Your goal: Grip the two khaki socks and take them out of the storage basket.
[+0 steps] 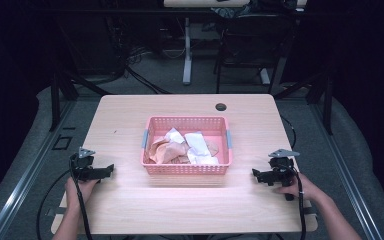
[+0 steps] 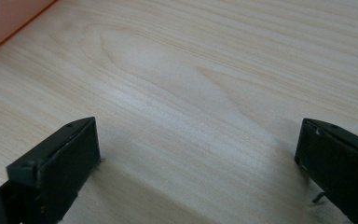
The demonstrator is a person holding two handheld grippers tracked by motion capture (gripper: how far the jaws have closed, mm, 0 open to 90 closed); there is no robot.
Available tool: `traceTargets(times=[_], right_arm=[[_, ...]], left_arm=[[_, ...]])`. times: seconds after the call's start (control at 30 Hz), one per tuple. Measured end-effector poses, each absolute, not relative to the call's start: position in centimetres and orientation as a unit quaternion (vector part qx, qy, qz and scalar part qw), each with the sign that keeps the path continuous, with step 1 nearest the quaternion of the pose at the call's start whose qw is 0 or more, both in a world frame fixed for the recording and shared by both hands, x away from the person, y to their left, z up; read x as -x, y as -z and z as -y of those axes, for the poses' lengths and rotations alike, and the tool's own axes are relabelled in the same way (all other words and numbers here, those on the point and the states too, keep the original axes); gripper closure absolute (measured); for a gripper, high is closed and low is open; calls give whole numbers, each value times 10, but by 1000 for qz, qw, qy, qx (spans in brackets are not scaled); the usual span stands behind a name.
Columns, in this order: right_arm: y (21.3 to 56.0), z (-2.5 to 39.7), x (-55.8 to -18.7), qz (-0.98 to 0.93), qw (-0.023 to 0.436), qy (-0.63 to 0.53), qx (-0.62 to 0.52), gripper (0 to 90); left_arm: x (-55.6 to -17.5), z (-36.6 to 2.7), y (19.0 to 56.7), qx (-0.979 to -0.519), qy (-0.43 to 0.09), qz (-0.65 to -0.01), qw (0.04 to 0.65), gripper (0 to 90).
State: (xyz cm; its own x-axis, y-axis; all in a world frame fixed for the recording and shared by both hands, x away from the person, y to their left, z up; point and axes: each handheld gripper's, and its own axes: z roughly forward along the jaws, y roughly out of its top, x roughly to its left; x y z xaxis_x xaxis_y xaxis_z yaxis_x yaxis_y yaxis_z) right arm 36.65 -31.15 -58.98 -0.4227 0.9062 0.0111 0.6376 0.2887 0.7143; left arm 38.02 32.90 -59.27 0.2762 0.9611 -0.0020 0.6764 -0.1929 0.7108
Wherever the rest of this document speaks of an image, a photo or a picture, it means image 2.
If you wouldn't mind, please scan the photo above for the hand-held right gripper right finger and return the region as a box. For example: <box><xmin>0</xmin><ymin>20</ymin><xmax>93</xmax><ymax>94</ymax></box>
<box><xmin>294</xmin><ymin>118</ymin><xmax>358</xmax><ymax>224</ymax></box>

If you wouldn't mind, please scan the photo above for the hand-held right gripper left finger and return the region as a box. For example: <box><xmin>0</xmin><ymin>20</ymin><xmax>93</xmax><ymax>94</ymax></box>
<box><xmin>0</xmin><ymin>116</ymin><xmax>102</xmax><ymax>224</ymax></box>

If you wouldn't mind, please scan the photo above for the orange mat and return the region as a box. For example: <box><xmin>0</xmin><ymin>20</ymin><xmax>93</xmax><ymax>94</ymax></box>
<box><xmin>0</xmin><ymin>0</ymin><xmax>59</xmax><ymax>60</ymax></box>

